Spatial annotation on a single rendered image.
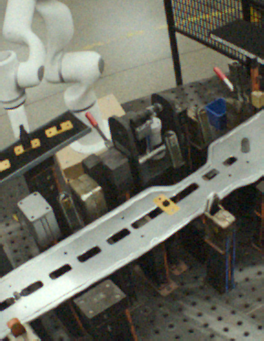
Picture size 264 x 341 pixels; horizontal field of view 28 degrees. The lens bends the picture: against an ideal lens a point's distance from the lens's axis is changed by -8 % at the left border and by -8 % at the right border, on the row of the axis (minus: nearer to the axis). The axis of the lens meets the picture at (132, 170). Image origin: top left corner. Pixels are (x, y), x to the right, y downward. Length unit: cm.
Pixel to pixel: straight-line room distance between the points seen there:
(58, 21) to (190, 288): 101
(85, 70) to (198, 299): 88
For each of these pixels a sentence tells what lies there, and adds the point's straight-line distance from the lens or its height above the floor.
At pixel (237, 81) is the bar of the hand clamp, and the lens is 185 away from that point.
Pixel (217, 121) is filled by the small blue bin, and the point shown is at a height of 75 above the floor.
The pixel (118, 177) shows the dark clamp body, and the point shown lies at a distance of 167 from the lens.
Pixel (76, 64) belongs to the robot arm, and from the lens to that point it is 193.
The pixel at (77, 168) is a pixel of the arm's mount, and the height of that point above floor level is 76.
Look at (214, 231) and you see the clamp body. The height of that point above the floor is 99.
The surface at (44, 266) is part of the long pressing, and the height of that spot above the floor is 100.
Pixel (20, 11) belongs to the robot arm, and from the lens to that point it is 157.
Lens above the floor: 217
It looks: 42 degrees down
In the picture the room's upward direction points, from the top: 11 degrees counter-clockwise
